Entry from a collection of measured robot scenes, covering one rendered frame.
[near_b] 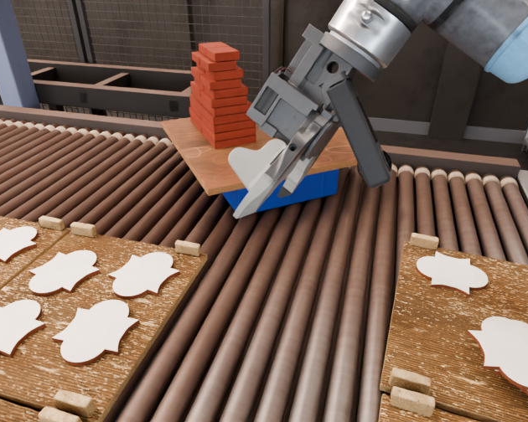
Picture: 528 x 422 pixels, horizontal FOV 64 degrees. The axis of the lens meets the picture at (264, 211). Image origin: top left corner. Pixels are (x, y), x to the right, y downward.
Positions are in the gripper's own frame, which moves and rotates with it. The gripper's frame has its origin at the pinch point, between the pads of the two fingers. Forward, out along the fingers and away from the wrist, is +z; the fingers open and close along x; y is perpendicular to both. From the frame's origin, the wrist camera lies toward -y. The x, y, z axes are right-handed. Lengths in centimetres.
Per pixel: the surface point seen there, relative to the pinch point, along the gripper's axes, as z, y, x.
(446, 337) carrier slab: 7.6, -34.1, -28.5
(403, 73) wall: -48, 36, -374
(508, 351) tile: 1.3, -40.1, -23.4
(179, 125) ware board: 23, 51, -72
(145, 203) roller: 39, 37, -50
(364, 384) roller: 18.7, -27.0, -17.0
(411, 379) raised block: 11.8, -30.5, -15.0
